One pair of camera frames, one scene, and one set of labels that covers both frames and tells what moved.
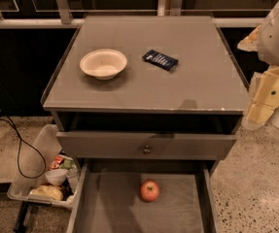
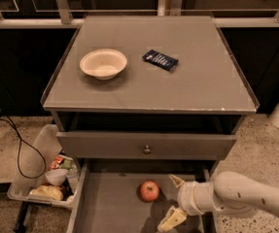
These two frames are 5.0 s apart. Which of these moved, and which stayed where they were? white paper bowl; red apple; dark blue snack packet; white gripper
Moved: white gripper
Stayed: white paper bowl; dark blue snack packet; red apple
